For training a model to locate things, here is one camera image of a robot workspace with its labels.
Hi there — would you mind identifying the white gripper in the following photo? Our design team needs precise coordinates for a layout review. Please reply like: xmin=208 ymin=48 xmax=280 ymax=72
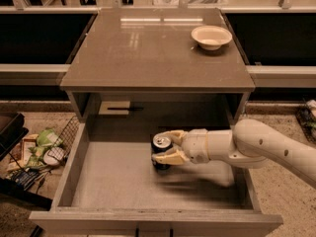
xmin=152 ymin=129 xmax=209 ymax=166

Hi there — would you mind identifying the blue pepsi can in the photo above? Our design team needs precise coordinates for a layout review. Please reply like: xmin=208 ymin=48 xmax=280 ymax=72
xmin=151 ymin=134 xmax=173 ymax=170

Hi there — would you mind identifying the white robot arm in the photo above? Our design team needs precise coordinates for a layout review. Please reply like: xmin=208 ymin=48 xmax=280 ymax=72
xmin=152 ymin=118 xmax=316 ymax=188

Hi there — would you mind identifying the grey open top drawer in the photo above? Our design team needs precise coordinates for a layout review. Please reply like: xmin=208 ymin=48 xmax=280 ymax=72
xmin=30 ymin=125 xmax=282 ymax=237

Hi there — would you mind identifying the grey counter cabinet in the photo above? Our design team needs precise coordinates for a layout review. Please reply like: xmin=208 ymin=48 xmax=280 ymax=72
xmin=61 ymin=8 xmax=255 ymax=116

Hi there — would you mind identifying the white paper bowl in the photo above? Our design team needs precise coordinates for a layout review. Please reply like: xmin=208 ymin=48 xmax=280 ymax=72
xmin=191 ymin=26 xmax=232 ymax=50

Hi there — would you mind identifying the green snack bag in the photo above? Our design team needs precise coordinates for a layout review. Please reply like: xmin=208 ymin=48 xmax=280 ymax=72
xmin=25 ymin=129 xmax=64 ymax=169

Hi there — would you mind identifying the black office chair base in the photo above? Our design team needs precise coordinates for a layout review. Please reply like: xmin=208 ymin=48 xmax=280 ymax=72
xmin=0 ymin=112 xmax=53 ymax=237

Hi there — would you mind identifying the black wire basket right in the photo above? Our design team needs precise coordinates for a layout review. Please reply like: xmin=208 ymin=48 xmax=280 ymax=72
xmin=296 ymin=100 xmax=316 ymax=144

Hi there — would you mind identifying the black wire basket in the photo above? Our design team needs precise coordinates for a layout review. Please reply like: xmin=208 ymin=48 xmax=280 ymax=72
xmin=296 ymin=100 xmax=316 ymax=144
xmin=6 ymin=117 xmax=79 ymax=191

